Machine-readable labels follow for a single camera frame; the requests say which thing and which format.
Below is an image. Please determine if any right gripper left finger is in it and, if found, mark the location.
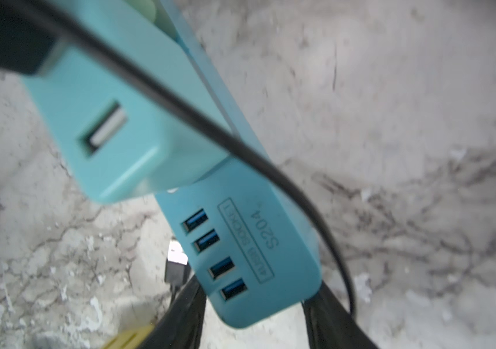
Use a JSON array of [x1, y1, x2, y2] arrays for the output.
[[137, 276, 207, 349]]

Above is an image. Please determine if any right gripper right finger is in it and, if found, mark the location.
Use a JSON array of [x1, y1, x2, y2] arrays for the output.
[[302, 282, 378, 349]]

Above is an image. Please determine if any yellow green charger plug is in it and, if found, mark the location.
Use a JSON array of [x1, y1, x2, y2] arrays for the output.
[[102, 324, 155, 349]]

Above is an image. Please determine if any teal power strip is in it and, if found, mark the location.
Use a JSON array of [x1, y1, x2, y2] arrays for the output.
[[153, 0, 323, 330]]

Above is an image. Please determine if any teal plug on teal strip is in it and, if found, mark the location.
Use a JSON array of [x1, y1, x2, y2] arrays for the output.
[[24, 1, 228, 204]]

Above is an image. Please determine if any black cable teal strip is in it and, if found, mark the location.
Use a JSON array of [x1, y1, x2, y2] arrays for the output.
[[0, 1, 354, 328]]

